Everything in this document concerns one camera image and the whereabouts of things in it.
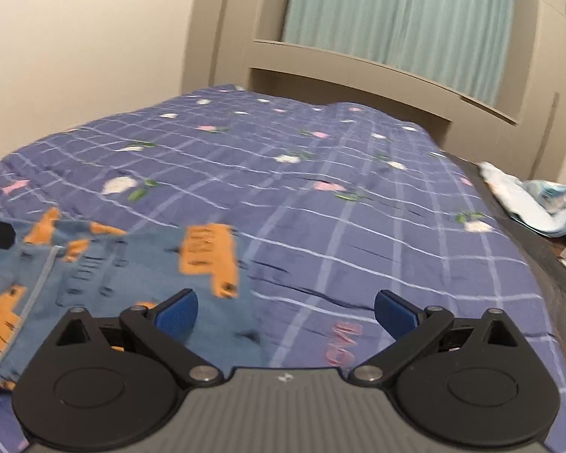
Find light blue crumpled blanket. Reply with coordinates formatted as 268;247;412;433
478;162;566;238

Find blue plaid floral quilt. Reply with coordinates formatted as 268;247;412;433
0;85;566;452

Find dark grey mattress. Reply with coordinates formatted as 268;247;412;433
449;154;566;356

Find beige built-in wardrobe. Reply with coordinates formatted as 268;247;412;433
180;0;566;185

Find blue orange patterned pants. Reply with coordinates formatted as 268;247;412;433
0;208;267;390

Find teal curtain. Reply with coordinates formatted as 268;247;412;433
282;0;515;104

